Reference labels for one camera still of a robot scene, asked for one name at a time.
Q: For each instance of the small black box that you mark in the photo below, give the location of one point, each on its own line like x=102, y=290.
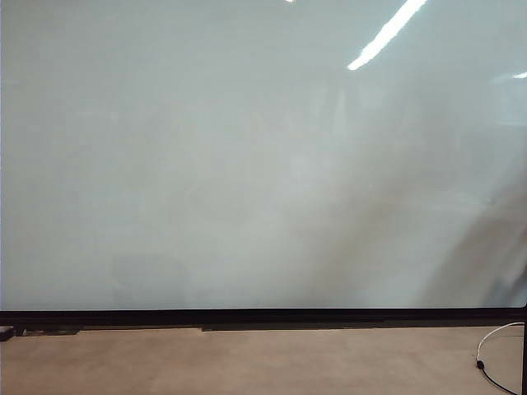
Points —
x=5, y=333

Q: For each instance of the white whiteboard with black frame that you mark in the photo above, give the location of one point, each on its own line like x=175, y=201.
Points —
x=206, y=164

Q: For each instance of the black whiteboard stand post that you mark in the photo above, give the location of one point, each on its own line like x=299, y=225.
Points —
x=525, y=354

